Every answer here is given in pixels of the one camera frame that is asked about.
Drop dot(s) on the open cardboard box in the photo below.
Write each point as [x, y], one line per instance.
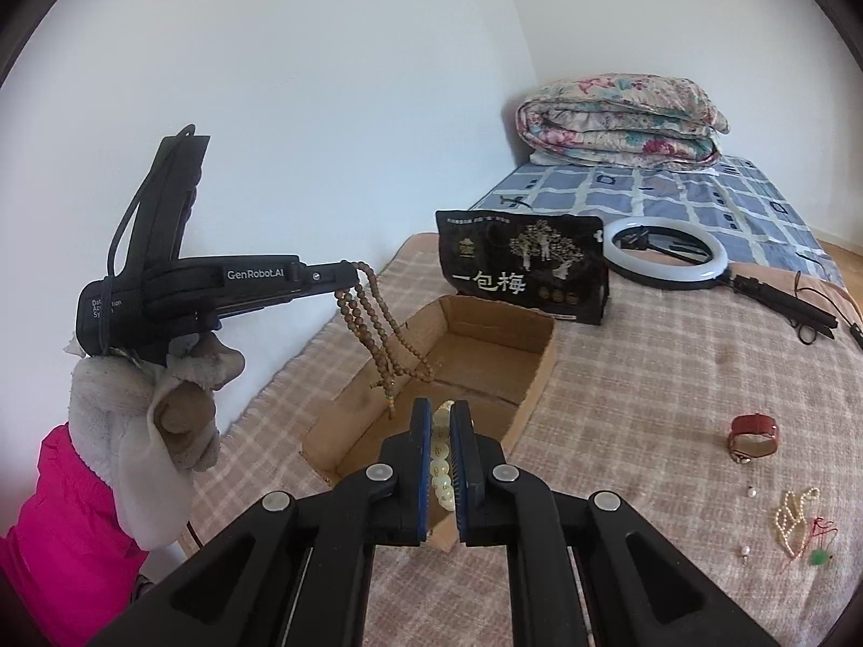
[495, 356]

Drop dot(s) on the black folded tripod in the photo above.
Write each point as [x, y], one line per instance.
[809, 321]

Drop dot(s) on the pink sleeved left forearm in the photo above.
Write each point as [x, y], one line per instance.
[66, 558]

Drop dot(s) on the black snack bag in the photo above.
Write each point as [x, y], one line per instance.
[553, 263]

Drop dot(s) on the blue checked bed sheet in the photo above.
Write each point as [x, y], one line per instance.
[731, 200]

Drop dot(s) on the red leather strap watch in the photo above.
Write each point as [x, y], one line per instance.
[752, 437]

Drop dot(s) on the folded floral quilt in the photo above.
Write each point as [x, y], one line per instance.
[634, 120]

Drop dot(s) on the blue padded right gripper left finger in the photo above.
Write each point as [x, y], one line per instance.
[416, 480]

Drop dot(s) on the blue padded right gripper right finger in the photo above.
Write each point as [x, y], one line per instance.
[469, 477]

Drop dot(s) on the left gloved hand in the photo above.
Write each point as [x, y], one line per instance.
[146, 429]

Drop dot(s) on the white ring light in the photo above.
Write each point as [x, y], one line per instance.
[665, 253]

